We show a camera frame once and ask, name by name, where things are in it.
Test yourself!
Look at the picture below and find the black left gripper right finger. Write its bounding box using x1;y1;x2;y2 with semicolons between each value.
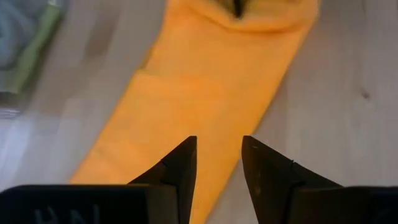
242;136;343;224

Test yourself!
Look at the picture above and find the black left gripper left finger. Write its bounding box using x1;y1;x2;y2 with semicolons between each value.
127;136;197;224

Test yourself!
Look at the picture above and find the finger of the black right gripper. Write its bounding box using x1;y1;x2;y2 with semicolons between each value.
232;0;245;19

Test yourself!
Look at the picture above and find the orange microfiber towel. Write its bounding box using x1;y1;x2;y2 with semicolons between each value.
68;0;321;224

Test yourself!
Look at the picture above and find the yellow-green microfiber towel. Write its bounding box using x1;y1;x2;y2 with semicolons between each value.
6;4;63;94

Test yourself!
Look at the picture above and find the clear plastic bin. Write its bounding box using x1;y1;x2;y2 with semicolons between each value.
0;0;68;119

